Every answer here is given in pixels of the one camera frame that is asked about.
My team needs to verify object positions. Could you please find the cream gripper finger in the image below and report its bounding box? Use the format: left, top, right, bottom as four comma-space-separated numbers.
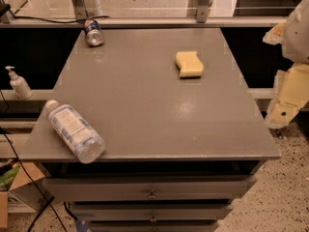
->
265, 63, 309, 129
263, 22, 285, 45

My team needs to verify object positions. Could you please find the blue pepsi can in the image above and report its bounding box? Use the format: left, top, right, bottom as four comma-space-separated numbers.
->
83, 19, 103, 46

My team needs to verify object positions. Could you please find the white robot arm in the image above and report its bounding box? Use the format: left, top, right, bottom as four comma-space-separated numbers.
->
263, 0, 309, 129

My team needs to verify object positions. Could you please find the blue plastic water bottle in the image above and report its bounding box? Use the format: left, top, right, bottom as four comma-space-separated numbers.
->
45, 100, 105, 163

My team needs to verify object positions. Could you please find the white pump dispenser bottle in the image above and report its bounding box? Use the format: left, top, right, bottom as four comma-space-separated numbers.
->
6, 66, 33, 100

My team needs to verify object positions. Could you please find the yellow sponge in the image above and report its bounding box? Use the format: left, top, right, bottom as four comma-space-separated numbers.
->
176, 51, 204, 78

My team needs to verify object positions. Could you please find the grey drawer cabinet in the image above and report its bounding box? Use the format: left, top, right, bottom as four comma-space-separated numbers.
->
19, 27, 282, 232

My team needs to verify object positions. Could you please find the top grey drawer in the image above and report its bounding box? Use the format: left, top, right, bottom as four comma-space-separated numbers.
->
42, 176, 257, 202

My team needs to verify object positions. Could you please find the grey drawer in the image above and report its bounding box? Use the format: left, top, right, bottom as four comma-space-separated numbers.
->
71, 200, 232, 221
42, 176, 257, 202
89, 220, 219, 232

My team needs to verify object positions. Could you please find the middle grey drawer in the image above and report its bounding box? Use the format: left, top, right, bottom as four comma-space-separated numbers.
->
71, 200, 232, 221

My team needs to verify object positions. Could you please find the bottom grey drawer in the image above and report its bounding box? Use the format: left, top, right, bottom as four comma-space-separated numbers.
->
89, 220, 219, 232

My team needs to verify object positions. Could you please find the cardboard box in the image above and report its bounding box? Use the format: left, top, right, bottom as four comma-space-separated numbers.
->
0, 162, 51, 229

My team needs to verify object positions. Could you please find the green packet in box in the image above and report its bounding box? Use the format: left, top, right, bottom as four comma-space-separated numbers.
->
0, 164, 19, 191

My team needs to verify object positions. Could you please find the metal frame post right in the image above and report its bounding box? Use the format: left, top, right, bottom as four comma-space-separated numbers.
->
196, 0, 210, 23

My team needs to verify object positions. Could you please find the metal frame post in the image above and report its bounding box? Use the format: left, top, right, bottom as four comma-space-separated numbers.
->
71, 0, 87, 20
196, 0, 210, 23

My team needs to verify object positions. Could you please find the metal frame post left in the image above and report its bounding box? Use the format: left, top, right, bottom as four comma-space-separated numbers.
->
71, 0, 87, 20

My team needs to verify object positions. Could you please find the black cable on ledge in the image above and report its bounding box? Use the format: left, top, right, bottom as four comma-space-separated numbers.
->
0, 0, 111, 25

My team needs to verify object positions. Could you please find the black cable on floor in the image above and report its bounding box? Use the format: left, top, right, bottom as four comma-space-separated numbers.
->
0, 90, 69, 232

